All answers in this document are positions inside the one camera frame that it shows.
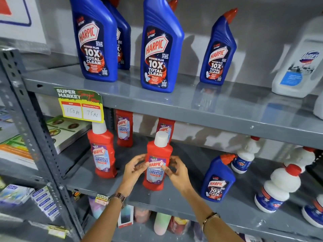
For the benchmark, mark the person's right hand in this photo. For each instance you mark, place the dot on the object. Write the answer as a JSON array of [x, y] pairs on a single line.
[[181, 178]]

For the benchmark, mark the person's left hand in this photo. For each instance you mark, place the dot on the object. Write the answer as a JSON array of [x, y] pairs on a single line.
[[131, 177]]

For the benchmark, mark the person's left thumb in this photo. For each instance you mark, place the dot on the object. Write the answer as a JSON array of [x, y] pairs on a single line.
[[141, 166]]

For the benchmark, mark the person's right thumb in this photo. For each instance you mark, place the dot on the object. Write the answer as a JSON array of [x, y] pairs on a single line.
[[167, 170]]

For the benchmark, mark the red bathroom cleaner bottle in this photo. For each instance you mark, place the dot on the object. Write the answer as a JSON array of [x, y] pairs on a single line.
[[165, 127], [124, 128], [159, 148], [102, 151]]

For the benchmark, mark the person's right forearm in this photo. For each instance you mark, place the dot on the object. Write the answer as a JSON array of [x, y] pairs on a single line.
[[209, 219]]

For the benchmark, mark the person's left forearm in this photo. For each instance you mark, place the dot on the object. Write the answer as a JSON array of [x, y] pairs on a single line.
[[102, 221]]

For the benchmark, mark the rose gold wristwatch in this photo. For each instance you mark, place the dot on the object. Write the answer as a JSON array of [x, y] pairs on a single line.
[[118, 197]]

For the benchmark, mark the pink wrapped product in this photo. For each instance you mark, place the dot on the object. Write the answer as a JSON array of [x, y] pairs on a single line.
[[141, 214]]

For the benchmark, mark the small blue toilet cleaner bottle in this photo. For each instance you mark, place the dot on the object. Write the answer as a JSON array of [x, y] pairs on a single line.
[[219, 52], [217, 181]]

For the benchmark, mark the small shelf price tag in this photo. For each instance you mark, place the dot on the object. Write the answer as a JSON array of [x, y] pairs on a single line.
[[101, 199]]

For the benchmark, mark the white product box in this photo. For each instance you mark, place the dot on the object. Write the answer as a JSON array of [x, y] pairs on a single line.
[[126, 216]]

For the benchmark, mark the pastel green pink bottle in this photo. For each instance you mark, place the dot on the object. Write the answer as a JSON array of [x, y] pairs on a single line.
[[161, 224]]

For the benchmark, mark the red refill pouch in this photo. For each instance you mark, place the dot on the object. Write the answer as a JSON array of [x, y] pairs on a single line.
[[178, 225]]

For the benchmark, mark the pastel teal wrapped product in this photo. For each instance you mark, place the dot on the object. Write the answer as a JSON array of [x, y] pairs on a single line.
[[96, 207]]

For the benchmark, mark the grey metal shelf rack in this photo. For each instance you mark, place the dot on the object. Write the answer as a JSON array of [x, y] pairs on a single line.
[[181, 105]]

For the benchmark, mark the white red-capped cleaner bottle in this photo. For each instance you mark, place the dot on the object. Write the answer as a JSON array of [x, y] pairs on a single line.
[[243, 157], [314, 211], [301, 156], [276, 189]]

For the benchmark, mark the green yellow shelf price tag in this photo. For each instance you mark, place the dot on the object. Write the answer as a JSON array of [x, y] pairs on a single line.
[[79, 105]]

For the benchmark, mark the stack of printed flat boxes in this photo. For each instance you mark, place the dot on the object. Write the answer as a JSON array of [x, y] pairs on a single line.
[[60, 133]]

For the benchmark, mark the row of white toothpaste boxes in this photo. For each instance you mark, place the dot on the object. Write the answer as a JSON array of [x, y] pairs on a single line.
[[46, 202]]

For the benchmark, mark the stack of blue white packets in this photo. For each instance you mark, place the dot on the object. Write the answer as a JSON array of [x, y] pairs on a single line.
[[14, 195]]

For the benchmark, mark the large white cleaner bottle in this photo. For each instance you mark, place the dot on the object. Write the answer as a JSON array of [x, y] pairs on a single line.
[[297, 65]]

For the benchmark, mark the white wall poster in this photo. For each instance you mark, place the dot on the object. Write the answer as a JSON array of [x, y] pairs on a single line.
[[17, 20]]

